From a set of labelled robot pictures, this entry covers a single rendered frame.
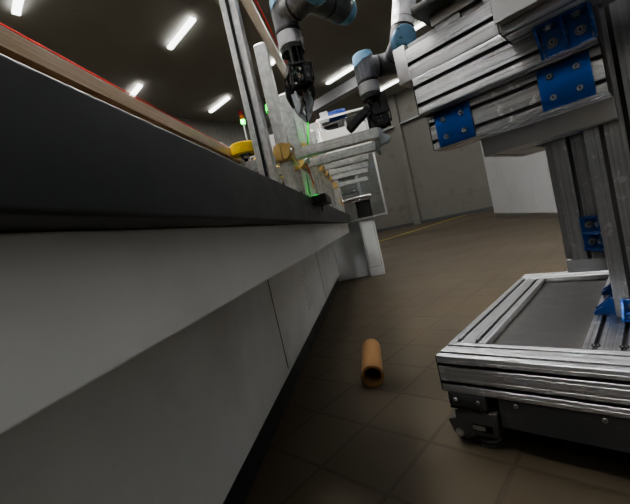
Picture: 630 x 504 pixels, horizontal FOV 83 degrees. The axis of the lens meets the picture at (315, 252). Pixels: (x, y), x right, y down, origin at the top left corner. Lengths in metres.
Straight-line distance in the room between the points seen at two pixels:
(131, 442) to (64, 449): 0.11
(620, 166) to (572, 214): 0.16
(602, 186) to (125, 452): 1.08
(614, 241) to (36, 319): 1.07
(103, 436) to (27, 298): 0.36
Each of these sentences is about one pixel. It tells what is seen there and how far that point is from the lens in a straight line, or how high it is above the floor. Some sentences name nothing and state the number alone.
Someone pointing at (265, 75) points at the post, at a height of 1.06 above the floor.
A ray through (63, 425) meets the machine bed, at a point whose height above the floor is 0.43.
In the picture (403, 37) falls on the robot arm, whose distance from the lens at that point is 1.33.
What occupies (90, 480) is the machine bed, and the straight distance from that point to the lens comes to 0.59.
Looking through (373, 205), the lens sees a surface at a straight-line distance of 3.84.
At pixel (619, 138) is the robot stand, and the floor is 0.64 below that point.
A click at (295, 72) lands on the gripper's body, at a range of 1.14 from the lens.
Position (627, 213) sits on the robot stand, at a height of 0.47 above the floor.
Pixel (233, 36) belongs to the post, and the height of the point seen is 1.04.
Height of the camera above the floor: 0.58
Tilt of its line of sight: 3 degrees down
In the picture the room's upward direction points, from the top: 13 degrees counter-clockwise
